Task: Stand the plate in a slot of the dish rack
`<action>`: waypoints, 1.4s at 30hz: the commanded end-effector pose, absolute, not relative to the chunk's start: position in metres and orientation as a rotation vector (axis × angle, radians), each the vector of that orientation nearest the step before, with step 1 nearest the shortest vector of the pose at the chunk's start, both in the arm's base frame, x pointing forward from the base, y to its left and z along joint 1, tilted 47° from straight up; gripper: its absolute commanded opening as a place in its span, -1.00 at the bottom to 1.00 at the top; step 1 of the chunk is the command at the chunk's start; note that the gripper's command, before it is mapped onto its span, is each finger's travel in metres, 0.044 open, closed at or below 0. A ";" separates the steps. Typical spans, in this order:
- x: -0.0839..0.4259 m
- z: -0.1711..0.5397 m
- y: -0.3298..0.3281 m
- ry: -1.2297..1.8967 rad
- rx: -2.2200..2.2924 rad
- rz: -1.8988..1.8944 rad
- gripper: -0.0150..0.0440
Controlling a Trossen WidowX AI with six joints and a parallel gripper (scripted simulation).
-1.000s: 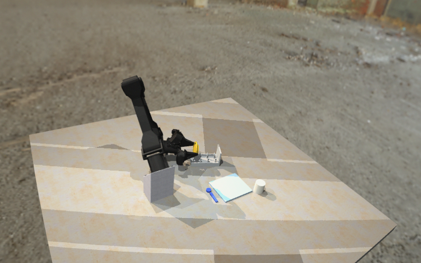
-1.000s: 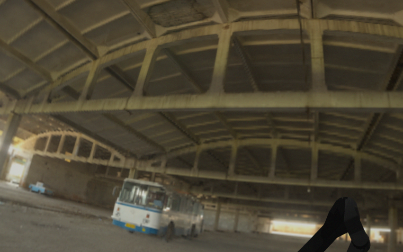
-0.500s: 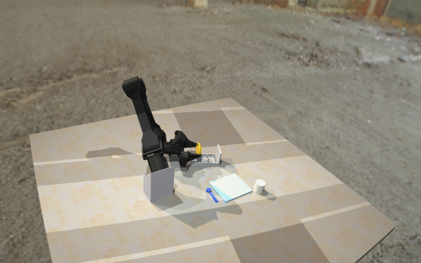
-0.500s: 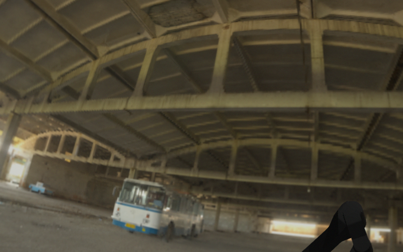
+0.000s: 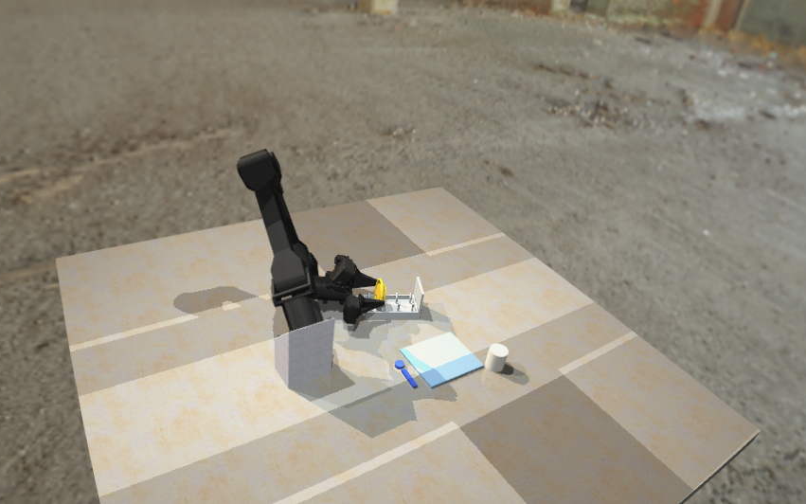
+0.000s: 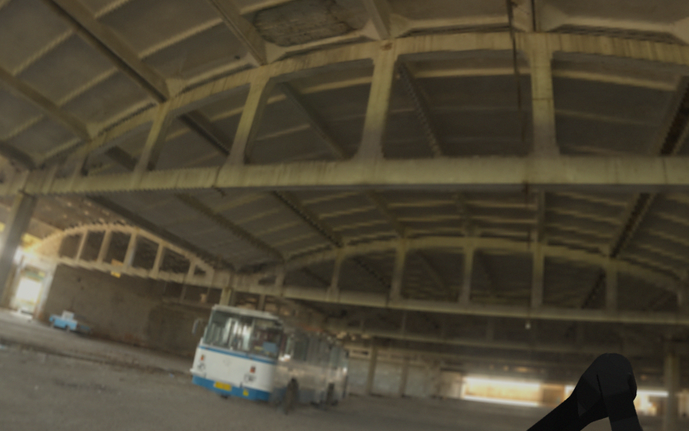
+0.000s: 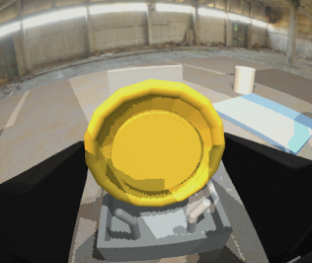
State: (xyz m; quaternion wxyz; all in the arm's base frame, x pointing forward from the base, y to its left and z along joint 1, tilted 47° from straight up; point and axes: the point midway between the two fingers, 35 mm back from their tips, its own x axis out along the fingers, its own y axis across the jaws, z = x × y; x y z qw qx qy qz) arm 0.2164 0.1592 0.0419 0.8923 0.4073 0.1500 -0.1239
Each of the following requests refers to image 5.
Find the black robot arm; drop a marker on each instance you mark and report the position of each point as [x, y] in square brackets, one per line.
[294, 270]

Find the beige cylinder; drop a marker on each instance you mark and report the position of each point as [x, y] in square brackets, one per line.
[497, 357]

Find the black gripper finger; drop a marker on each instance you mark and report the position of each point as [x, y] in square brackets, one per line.
[361, 280]
[368, 304]

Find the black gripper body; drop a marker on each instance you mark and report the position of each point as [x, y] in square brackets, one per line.
[351, 306]

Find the yellow plate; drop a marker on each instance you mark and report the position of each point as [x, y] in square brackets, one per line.
[380, 290]

